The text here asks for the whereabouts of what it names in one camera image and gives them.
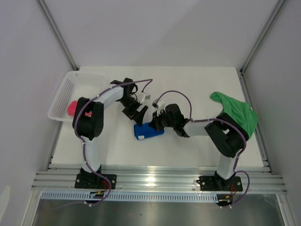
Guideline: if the white perforated plastic basket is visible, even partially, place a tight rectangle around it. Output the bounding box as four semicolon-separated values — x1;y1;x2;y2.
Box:
48;71;106;122

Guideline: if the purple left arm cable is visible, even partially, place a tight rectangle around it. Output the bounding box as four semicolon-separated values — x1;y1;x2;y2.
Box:
72;79;153;210

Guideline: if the aluminium frame post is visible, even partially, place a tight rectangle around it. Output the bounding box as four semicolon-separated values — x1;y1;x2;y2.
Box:
35;0;79;71
239;0;288;74

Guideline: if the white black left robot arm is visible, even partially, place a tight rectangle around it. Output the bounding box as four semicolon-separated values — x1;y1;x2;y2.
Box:
72;78;152;188

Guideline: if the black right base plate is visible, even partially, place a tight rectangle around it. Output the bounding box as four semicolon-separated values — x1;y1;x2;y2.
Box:
196;176;243;192

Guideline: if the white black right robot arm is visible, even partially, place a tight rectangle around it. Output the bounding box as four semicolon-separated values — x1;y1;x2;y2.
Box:
150;103;249;190

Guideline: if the green towel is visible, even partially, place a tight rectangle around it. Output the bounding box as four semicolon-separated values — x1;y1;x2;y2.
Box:
210;91;258;138

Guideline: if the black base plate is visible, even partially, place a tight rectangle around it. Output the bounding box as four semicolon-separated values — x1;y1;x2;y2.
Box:
74;174;117;190
196;176;243;192

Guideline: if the aluminium right frame post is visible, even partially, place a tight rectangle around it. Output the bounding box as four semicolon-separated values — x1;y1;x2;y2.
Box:
239;0;288;74

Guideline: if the aluminium front rail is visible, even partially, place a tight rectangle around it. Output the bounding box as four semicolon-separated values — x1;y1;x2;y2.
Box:
31;164;287;194

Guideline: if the red towel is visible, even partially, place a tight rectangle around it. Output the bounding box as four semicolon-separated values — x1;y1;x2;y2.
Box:
67;100;92;117

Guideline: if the blue towel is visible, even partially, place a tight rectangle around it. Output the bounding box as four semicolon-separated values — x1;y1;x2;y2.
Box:
134;122;165;140

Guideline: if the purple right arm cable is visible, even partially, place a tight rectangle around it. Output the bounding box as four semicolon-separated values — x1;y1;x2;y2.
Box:
155;90;250;209

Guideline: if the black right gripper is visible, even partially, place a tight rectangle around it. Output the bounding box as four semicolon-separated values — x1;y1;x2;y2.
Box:
149;109;176;132

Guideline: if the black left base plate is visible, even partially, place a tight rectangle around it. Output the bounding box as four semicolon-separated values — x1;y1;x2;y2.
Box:
74;174;117;190

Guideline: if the aluminium left frame post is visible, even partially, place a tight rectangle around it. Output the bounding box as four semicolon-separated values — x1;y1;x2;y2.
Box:
35;0;79;71

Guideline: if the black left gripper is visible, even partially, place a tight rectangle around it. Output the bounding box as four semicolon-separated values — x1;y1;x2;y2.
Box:
119;96;148;127

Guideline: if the aluminium right side rail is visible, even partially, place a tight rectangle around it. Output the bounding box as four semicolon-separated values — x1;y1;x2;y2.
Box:
237;69;275;175

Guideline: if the aluminium left side rail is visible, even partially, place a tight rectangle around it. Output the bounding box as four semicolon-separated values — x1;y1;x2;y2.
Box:
44;122;63;171

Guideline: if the white slotted cable duct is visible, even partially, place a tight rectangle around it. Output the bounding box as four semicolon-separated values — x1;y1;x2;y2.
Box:
41;190;218;203

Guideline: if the aluminium rail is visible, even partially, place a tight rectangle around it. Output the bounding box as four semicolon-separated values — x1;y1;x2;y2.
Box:
237;69;275;175
44;122;63;171
31;164;287;194

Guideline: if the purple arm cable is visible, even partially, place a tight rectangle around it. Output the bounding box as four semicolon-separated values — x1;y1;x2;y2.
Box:
155;90;250;209
72;79;153;210

